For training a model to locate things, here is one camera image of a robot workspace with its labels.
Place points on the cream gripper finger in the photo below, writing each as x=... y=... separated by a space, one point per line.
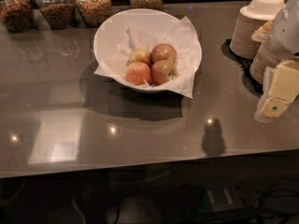
x=273 y=107
x=285 y=81

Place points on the red apple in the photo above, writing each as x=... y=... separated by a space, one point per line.
x=163 y=51
x=163 y=71

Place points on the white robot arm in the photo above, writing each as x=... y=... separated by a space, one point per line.
x=284 y=41

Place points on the paper bowl stack back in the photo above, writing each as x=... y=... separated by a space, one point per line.
x=251 y=17

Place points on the orange-red apple front left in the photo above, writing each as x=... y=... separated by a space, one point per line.
x=138 y=73

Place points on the yellow-green apple back left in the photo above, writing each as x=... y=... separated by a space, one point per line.
x=140 y=55

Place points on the white ceramic bowl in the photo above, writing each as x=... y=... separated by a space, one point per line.
x=115 y=41

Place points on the black tray under stacks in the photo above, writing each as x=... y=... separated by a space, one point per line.
x=244 y=65

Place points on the dark box under table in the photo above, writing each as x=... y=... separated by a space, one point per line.
x=222 y=199

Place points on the white paper liner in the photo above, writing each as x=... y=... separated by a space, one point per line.
x=183 y=44

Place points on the glass jar of grains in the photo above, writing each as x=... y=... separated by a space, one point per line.
x=94 y=12

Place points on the glass jar far left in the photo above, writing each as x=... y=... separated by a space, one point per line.
x=17 y=15

